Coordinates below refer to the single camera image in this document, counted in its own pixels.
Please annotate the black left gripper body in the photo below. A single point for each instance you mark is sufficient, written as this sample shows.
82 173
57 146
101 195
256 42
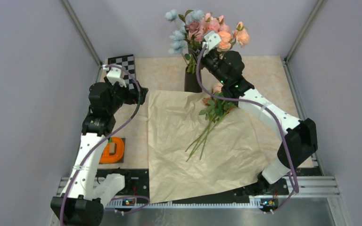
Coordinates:
120 94

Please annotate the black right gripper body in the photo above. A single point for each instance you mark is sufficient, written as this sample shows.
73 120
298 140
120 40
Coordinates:
210 60

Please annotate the small pink flower bunch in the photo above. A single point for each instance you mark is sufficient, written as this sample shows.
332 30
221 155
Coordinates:
215 111

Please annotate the orange paper bouquet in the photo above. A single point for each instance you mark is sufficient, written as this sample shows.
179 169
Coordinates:
174 123

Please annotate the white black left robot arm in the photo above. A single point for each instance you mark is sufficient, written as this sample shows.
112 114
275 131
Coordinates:
113 105

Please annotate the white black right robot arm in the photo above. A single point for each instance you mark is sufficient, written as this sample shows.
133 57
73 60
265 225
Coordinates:
298 137

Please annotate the pink orange blue flowers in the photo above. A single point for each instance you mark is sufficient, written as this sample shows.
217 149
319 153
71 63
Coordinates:
209 23

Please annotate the black cylindrical vase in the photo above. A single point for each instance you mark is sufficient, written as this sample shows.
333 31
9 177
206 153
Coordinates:
191 83

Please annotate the black grey chessboard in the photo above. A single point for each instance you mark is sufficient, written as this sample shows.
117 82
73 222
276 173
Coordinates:
127 62

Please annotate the orange curved toy track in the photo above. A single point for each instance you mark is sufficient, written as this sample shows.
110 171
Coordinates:
114 151

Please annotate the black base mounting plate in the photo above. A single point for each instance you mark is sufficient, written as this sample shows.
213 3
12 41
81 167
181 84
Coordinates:
178 181

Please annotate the aluminium frame rail right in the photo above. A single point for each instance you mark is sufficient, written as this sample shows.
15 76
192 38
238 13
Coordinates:
304 30

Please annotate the aluminium frame rail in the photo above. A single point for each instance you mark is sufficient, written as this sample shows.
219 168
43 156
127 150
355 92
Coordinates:
81 31
262 198
304 30

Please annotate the aluminium frame rail left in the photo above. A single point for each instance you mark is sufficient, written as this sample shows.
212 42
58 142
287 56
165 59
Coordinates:
81 31

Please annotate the aluminium front frame rail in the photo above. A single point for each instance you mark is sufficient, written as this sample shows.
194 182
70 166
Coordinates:
262 198

